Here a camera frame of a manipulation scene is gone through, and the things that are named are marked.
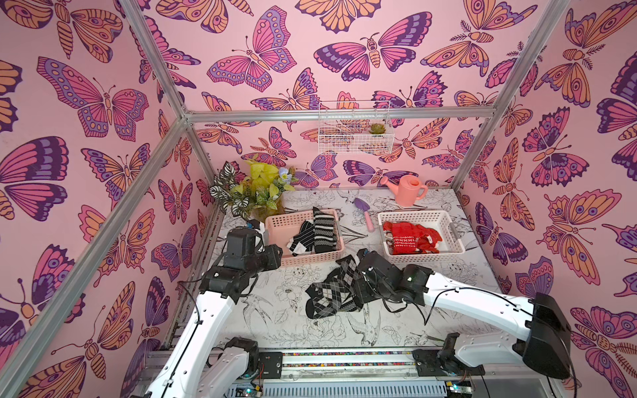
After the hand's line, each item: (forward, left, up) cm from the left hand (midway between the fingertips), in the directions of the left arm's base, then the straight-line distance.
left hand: (279, 248), depth 77 cm
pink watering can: (+36, -50, -10) cm, 62 cm away
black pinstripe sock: (+14, -6, -18) cm, 24 cm away
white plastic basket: (+23, -63, -16) cm, 69 cm away
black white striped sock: (+15, -14, -15) cm, 25 cm away
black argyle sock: (-9, -15, -18) cm, 25 cm away
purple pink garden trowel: (+34, -32, -19) cm, 50 cm away
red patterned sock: (+13, -46, -13) cm, 49 cm away
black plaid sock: (-4, -20, -17) cm, 26 cm away
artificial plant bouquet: (+23, +11, +1) cm, 25 cm away
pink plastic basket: (+22, +5, -20) cm, 30 cm away
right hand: (-9, -24, -9) cm, 27 cm away
